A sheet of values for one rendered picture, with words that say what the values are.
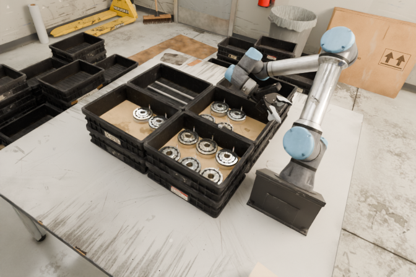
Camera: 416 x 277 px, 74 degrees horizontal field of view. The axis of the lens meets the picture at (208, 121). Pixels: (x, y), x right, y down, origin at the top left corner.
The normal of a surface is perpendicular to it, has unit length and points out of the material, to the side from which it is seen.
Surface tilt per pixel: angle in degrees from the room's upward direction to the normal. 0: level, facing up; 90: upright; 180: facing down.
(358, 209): 0
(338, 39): 42
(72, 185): 0
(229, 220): 0
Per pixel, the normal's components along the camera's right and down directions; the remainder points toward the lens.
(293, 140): -0.59, -0.11
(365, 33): -0.46, 0.43
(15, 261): 0.07, -0.76
